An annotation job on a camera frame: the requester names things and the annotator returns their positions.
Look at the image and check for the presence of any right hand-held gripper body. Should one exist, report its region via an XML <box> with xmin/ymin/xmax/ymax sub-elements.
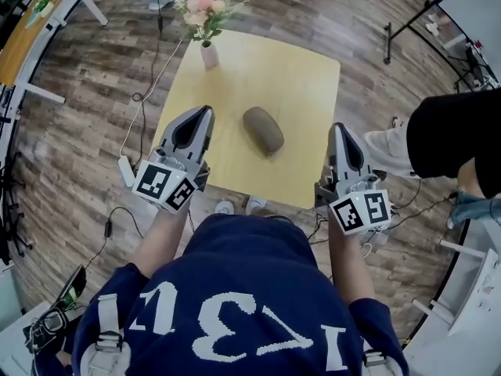
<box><xmin>314</xmin><ymin>165</ymin><xmax>394</xmax><ymax>235</ymax></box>

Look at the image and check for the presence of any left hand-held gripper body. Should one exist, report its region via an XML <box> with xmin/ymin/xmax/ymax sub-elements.
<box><xmin>132</xmin><ymin>145</ymin><xmax>211</xmax><ymax>214</ymax></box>

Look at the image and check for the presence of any person's right forearm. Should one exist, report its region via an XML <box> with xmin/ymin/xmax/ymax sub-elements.
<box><xmin>326</xmin><ymin>225</ymin><xmax>380</xmax><ymax>304</ymax></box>

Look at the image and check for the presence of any person's left forearm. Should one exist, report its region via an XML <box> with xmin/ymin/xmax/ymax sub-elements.
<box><xmin>132</xmin><ymin>204</ymin><xmax>189</xmax><ymax>280</ymax></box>

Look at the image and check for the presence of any white power adapter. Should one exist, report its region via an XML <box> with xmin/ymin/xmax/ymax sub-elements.
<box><xmin>117</xmin><ymin>155</ymin><xmax>136</xmax><ymax>190</ymax></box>

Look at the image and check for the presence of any pink vase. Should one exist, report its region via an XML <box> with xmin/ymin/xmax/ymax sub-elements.
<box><xmin>200</xmin><ymin>40</ymin><xmax>221</xmax><ymax>71</ymax></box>

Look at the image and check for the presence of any black table leg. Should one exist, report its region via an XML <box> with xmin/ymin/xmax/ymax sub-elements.
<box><xmin>383</xmin><ymin>0</ymin><xmax>443</xmax><ymax>65</ymax></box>

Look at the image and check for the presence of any pink flower bouquet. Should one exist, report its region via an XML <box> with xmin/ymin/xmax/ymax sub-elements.
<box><xmin>171</xmin><ymin>0</ymin><xmax>240</xmax><ymax>49</ymax></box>

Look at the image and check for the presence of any navy printed shirt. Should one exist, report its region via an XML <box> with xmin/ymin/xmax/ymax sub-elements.
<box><xmin>71</xmin><ymin>212</ymin><xmax>411</xmax><ymax>376</ymax></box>

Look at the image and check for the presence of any black office chair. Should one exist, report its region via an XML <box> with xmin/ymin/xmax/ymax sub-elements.
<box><xmin>0</xmin><ymin>150</ymin><xmax>35</xmax><ymax>266</ymax></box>

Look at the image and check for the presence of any small potted plant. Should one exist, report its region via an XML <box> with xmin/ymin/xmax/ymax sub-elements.
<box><xmin>31</xmin><ymin>0</ymin><xmax>55</xmax><ymax>18</ymax></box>

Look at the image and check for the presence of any white table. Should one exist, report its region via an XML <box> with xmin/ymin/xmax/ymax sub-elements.
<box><xmin>436</xmin><ymin>0</ymin><xmax>501</xmax><ymax>56</ymax></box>

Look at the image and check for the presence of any black cable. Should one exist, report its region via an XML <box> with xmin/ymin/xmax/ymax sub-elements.
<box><xmin>131</xmin><ymin>0</ymin><xmax>164</xmax><ymax>172</ymax></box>

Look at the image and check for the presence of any grey shoulder strap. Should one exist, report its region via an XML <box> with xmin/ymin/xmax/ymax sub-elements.
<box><xmin>361</xmin><ymin>348</ymin><xmax>405</xmax><ymax>376</ymax></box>
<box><xmin>79</xmin><ymin>292</ymin><xmax>132</xmax><ymax>376</ymax></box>

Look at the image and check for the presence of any wooden desk with white frame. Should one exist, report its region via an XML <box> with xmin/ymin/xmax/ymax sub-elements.
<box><xmin>0</xmin><ymin>0</ymin><xmax>109</xmax><ymax>106</ymax></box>

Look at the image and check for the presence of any black device with cables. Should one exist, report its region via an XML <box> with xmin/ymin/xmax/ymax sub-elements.
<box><xmin>22</xmin><ymin>263</ymin><xmax>88</xmax><ymax>354</ymax></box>

